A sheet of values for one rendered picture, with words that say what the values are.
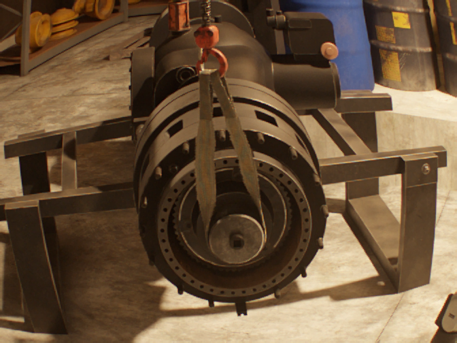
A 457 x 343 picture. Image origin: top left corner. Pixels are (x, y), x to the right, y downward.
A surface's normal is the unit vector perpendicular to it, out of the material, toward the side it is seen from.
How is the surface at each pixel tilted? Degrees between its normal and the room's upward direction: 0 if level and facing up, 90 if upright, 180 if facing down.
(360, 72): 90
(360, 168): 90
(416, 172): 90
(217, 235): 90
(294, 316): 0
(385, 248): 0
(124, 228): 0
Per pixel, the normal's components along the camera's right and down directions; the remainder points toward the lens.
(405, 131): -0.39, 0.33
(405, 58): -0.12, 0.34
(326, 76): 0.04, -0.06
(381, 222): -0.07, -0.94
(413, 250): 0.16, 0.32
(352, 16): 0.59, 0.23
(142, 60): -0.02, -0.60
